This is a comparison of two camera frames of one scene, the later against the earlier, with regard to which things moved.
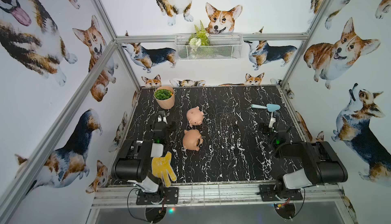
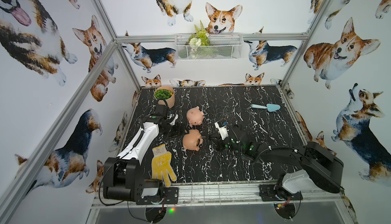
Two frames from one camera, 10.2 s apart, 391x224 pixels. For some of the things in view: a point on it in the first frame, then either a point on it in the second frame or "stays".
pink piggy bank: [192, 140] stays
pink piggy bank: [195, 117] stays
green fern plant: [200, 37] stays
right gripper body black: [268, 130] to [227, 144]
